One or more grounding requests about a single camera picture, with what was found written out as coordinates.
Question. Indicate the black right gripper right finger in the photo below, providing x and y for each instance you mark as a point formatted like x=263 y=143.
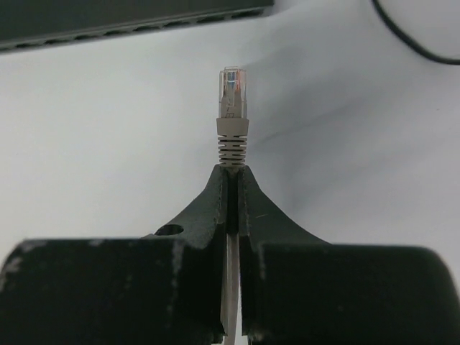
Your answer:
x=299 y=289

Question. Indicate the black network switch box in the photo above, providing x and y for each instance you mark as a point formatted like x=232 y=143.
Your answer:
x=27 y=25

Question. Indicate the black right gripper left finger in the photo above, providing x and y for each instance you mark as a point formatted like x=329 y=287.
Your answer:
x=163 y=288

